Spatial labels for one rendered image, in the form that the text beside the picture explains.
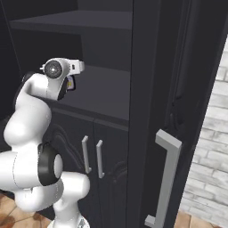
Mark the dark lower cupboard door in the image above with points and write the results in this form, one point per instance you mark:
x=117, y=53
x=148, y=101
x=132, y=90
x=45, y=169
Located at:
x=114, y=166
x=69, y=139

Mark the dark tall cabinet door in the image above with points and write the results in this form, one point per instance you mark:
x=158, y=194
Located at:
x=154, y=74

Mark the dark cabinet shelf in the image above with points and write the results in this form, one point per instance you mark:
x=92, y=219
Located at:
x=77, y=21

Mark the dark open cabinet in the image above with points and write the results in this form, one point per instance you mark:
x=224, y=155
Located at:
x=104, y=53

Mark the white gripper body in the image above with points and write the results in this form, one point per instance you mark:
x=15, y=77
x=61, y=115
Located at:
x=79, y=66

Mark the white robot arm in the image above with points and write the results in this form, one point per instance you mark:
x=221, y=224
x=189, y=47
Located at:
x=28, y=124

